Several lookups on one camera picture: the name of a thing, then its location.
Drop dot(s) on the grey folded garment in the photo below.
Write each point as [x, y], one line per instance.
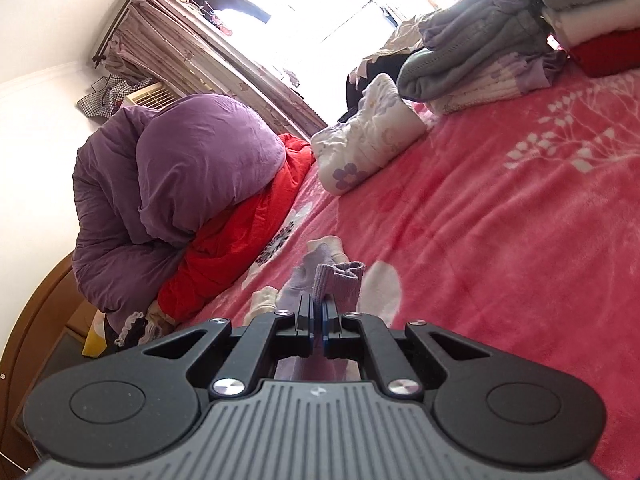
[475, 40]

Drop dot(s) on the mauve curtain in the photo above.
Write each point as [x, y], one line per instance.
[200, 60]

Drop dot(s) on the purple duvet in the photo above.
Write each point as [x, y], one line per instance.
[175, 185]

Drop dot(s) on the red quilt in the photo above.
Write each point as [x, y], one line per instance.
[240, 240]

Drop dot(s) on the lavender floral folded garment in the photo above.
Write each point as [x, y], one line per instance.
[500, 82]

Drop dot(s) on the hanging dark garment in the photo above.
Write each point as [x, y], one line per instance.
[235, 0]

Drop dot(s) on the wooden headboard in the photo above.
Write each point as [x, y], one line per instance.
[35, 320]

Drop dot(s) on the lavender ribbed sock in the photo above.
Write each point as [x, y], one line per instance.
[340, 282]

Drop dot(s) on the patterned frilly cloth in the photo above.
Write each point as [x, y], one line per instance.
[140, 327]

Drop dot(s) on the pink floral blanket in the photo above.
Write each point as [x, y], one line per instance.
[475, 260]

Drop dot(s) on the checked cloth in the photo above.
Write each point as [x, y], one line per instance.
[107, 97]

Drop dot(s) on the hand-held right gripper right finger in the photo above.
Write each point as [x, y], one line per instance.
[328, 332]

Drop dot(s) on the dark clothes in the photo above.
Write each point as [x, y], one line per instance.
[360, 80]

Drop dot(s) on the stack of folded clothes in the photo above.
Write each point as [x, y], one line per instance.
[595, 15]

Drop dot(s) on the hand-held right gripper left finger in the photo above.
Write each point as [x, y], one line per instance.
[306, 327]

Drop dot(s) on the lavender sock with cream toe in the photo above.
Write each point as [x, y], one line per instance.
[322, 252]

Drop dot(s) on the white radiator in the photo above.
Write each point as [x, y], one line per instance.
[147, 96]

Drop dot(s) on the white floral folded garment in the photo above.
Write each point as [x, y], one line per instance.
[370, 135]

